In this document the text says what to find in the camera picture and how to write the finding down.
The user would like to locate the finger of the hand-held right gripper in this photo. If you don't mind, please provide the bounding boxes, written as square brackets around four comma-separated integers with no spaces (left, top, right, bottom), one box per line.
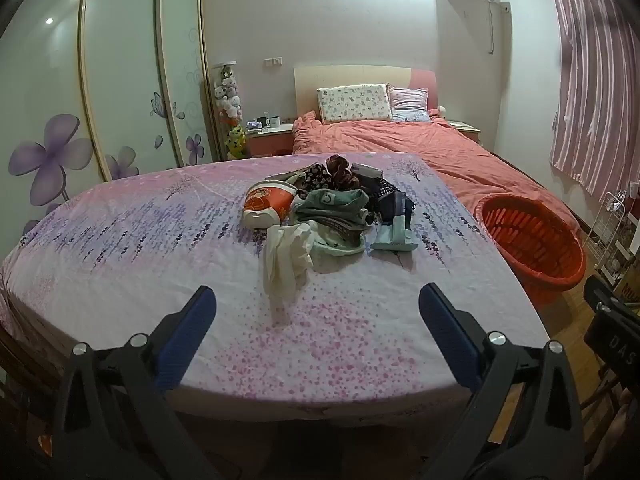
[584,274,628,311]

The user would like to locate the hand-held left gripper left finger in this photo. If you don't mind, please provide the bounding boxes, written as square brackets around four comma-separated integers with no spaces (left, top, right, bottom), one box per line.
[50,285,236,480]

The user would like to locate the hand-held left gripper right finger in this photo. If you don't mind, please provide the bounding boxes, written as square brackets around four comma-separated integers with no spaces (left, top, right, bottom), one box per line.
[419,282,587,480]

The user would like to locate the orange plastic basket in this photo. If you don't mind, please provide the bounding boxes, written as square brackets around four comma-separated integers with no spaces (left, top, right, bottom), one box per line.
[472,192,587,308]

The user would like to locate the person's right forearm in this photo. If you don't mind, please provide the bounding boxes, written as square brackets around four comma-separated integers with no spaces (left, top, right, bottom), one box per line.
[612,387,640,466]

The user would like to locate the floral pink purple tablecloth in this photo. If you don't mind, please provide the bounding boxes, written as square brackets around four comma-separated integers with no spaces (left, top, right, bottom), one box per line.
[0,152,551,421]

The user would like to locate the light green cream tube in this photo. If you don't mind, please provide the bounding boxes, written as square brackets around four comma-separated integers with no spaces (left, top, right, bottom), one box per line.
[370,225,418,252]

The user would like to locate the white cloth glove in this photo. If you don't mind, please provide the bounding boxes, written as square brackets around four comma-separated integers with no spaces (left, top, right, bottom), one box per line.
[263,220,321,311]

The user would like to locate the white green trimmed cloth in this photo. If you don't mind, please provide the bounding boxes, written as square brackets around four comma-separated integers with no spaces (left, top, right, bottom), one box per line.
[305,222,368,259]

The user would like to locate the dark patterned cloth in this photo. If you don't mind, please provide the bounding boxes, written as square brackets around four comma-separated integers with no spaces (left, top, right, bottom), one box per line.
[367,175,416,226]

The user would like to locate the orange white snack bag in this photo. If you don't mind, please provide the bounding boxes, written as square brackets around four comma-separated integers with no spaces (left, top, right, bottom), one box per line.
[243,183,297,229]

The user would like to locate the wooden chair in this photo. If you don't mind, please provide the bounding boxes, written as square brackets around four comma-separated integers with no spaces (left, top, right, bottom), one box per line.
[0,330,63,441]

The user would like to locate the small grey box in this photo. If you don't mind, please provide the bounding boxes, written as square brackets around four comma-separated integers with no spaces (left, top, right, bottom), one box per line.
[350,162,383,181]

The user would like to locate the coral duvet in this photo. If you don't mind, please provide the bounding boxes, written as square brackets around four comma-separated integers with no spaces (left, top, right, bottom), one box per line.
[291,110,581,231]

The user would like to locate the brown striped scrunchie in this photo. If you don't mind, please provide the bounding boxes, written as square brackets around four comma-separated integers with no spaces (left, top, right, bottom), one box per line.
[325,155,361,188]

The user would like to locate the pink striped curtain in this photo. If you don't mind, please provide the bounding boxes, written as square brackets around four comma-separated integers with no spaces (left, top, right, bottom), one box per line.
[547,0,640,201]

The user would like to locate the cream nightstand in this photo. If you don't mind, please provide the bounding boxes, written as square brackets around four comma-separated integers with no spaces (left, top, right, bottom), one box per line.
[447,120,483,146]

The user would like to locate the black floral scrunchie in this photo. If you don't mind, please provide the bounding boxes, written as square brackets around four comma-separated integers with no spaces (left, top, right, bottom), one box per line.
[299,164,333,193]

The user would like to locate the pink nightstand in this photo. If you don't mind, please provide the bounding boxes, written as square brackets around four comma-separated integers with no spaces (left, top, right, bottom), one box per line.
[246,125,296,158]

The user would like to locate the stuffed toys in tube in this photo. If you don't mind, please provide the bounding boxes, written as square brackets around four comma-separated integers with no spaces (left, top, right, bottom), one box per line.
[212,61,248,161]

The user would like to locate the striped pink pillow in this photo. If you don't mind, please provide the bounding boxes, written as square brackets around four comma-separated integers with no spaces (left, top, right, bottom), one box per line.
[387,86,432,123]

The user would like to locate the floral white pillow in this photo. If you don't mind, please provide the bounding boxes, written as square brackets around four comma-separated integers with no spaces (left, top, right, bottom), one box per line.
[316,83,394,124]

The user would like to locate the flower print sliding wardrobe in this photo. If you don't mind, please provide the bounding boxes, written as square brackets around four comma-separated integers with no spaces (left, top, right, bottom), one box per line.
[0,0,223,241]

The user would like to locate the cream pink headboard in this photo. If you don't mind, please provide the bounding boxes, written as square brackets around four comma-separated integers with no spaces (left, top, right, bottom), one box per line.
[293,64,441,118]

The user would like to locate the white wire rack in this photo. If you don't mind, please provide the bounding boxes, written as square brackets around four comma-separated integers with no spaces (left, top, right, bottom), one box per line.
[582,180,640,286]

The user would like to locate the air conditioner cable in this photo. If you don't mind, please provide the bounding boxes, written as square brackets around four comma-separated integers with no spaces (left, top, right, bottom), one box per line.
[486,0,501,56]

